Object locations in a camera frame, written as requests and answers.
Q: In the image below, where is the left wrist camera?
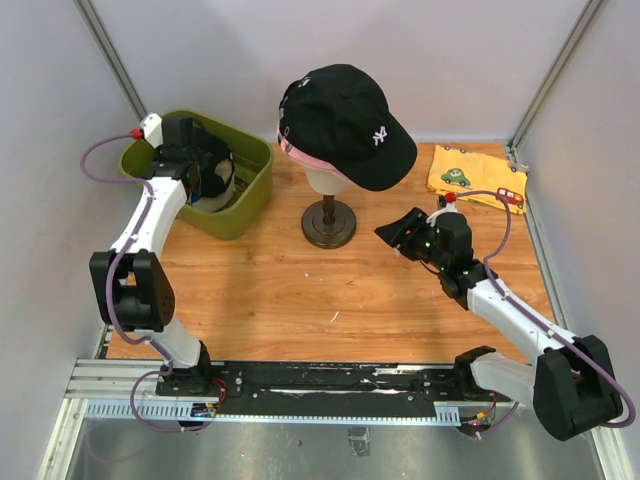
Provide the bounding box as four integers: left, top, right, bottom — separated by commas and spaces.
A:
130, 113, 163, 148

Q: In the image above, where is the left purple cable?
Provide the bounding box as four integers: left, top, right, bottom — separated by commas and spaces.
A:
81, 132, 216, 434

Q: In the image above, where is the aluminium frame post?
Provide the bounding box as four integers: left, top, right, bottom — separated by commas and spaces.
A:
73, 0, 147, 121
505, 0, 608, 155

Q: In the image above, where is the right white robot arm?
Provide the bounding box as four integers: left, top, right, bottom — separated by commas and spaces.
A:
375, 208, 636, 441

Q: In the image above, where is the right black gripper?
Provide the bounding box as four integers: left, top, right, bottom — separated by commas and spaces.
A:
375, 207, 448, 271

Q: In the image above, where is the left aluminium frame post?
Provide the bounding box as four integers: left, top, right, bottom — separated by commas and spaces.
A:
73, 0, 147, 121

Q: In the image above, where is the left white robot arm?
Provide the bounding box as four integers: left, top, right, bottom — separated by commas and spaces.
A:
89, 114, 214, 396

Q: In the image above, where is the pink baseball cap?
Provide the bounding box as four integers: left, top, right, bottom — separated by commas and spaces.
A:
276, 125, 351, 182

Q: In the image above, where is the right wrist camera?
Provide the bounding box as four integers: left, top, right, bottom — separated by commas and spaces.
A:
426, 192, 458, 227

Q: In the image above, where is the beige and black cap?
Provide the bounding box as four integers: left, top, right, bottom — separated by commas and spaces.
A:
192, 160, 236, 212

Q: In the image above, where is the yellow cartoon car cloth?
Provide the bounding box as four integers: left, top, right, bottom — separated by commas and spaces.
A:
427, 145, 528, 215

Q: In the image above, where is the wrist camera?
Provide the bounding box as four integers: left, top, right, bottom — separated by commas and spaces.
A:
426, 192, 458, 227
130, 113, 163, 148

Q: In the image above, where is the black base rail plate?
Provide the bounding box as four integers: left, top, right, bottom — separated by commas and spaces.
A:
155, 360, 514, 417

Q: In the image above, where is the grey slotted cable duct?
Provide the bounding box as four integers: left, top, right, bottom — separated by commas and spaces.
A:
84, 399, 462, 427

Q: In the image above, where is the white mannequin head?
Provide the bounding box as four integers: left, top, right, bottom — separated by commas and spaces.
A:
304, 168, 351, 196

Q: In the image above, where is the right aluminium frame post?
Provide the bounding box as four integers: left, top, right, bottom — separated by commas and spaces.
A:
505, 0, 608, 155

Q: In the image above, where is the green plastic bin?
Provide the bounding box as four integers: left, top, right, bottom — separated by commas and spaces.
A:
113, 110, 273, 252

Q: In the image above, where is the black cap white logo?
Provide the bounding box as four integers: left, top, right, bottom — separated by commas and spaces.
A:
278, 64, 417, 192

